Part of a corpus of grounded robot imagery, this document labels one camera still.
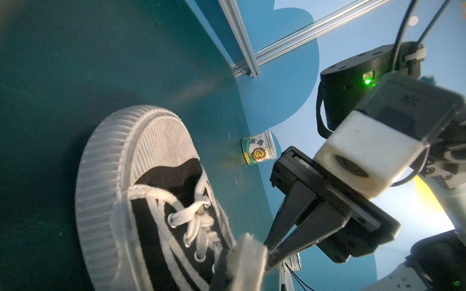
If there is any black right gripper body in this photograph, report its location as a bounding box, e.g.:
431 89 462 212
269 146 401 264

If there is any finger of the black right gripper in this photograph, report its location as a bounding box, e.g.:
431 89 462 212
264 181 316 251
266 207 352 272

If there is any aluminium right frame post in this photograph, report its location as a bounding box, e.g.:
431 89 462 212
218 0 260 78

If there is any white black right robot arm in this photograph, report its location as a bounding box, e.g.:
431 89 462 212
265 41 466 291

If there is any printed paper cup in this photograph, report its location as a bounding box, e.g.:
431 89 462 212
241 130 277 166

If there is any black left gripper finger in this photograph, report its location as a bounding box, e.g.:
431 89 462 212
209 261 232 291

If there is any black white canvas sneaker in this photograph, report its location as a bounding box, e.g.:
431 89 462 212
75 105 235 291

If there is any white shoelace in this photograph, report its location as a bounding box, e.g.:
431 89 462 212
127 170 269 291

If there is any aluminium back frame bar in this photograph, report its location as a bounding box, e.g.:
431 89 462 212
231 0 387 77

